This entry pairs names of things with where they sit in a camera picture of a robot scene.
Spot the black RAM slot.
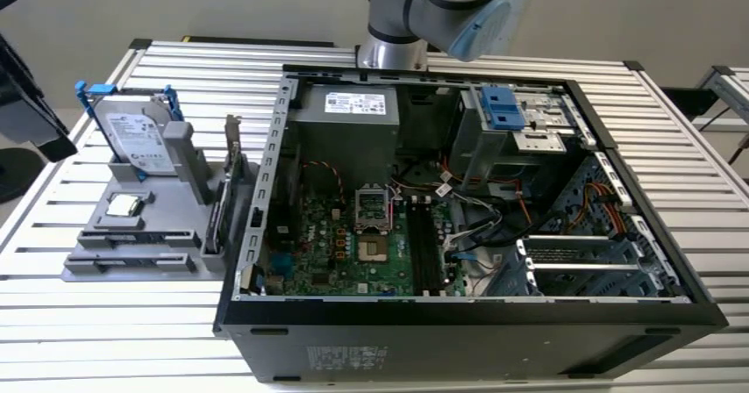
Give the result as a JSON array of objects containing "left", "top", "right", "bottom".
[
  {"left": 427, "top": 196, "right": 446, "bottom": 297},
  {"left": 420, "top": 196, "right": 439, "bottom": 297},
  {"left": 407, "top": 196, "right": 424, "bottom": 297},
  {"left": 412, "top": 196, "right": 431, "bottom": 297}
]

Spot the black round stand foot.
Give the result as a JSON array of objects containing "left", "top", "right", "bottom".
[{"left": 0, "top": 146, "right": 45, "bottom": 204}]

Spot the hard disk in blue carrier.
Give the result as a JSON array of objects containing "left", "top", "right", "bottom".
[{"left": 73, "top": 81, "right": 185, "bottom": 180}]

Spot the silver CPU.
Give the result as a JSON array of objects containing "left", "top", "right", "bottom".
[{"left": 103, "top": 193, "right": 147, "bottom": 217}]

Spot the grey parts rack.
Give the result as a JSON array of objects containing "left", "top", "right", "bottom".
[{"left": 61, "top": 120, "right": 261, "bottom": 284}]

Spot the graphics card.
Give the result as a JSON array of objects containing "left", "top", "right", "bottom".
[{"left": 200, "top": 112, "right": 248, "bottom": 256}]

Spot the grey power supply unit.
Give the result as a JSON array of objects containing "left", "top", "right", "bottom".
[{"left": 288, "top": 83, "right": 403, "bottom": 186}]

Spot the green motherboard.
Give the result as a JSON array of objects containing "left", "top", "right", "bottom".
[{"left": 266, "top": 190, "right": 470, "bottom": 298}]

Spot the metal socket cover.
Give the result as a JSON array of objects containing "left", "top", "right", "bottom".
[{"left": 355, "top": 182, "right": 392, "bottom": 235}]

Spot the CPU socket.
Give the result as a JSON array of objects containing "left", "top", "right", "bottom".
[{"left": 356, "top": 233, "right": 392, "bottom": 263}]

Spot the blue plastic drive latch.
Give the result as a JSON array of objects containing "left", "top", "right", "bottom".
[{"left": 478, "top": 84, "right": 523, "bottom": 131}]

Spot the black PC case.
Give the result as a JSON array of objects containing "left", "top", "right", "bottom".
[{"left": 211, "top": 62, "right": 730, "bottom": 385}]

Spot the grey metal disk bay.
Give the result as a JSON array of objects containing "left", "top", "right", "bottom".
[{"left": 517, "top": 233, "right": 674, "bottom": 298}]

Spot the metal slat side table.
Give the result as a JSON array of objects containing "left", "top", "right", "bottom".
[{"left": 689, "top": 64, "right": 749, "bottom": 133}]

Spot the red black twisted wire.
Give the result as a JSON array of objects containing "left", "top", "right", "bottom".
[{"left": 300, "top": 161, "right": 347, "bottom": 204}]

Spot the orange data cable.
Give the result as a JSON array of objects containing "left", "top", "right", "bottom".
[{"left": 440, "top": 155, "right": 535, "bottom": 226}]

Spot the black cable bundle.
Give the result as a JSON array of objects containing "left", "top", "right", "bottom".
[{"left": 460, "top": 211, "right": 567, "bottom": 250}]

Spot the orange red yellow wire bundle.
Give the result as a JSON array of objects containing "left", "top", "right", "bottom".
[{"left": 570, "top": 182, "right": 631, "bottom": 239}]

